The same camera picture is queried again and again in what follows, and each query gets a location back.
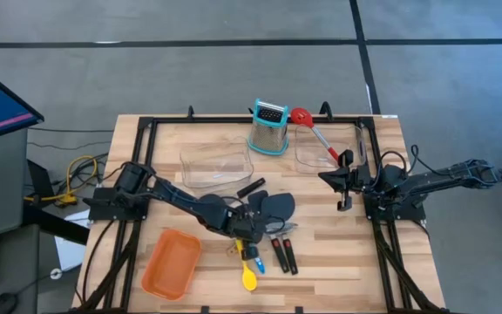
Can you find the white paper sheet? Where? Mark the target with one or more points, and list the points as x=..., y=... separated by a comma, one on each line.
x=70, y=248

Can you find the clear plastic bin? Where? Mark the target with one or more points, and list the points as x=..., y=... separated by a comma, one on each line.
x=312, y=157
x=216, y=165

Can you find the red slotted spoon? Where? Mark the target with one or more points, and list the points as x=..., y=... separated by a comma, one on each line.
x=301, y=117

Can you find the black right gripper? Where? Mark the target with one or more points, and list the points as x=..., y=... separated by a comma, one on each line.
x=353, y=179

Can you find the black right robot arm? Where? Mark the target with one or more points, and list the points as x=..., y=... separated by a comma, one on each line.
x=434, y=181

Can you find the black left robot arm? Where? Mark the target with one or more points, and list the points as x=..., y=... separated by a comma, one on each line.
x=181, y=200

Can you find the yellow silicone spoon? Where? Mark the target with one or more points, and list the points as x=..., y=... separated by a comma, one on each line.
x=248, y=279

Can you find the black desk leg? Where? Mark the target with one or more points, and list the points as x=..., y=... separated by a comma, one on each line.
x=55, y=227

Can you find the teal steel box grater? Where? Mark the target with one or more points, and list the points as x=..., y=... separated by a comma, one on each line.
x=268, y=131

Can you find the black computer mouse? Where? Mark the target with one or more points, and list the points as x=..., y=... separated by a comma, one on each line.
x=0, y=304

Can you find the black spatula with steel shaft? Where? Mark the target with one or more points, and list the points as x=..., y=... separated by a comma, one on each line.
x=251, y=187

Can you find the blue silicone spoon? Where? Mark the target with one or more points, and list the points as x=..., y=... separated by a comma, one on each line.
x=259, y=265

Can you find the orange plastic bin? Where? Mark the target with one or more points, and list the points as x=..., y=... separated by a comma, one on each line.
x=170, y=266

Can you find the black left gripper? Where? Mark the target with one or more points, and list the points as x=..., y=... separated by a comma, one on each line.
x=246, y=224

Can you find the black metal table frame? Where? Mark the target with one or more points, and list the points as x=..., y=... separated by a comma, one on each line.
x=233, y=119

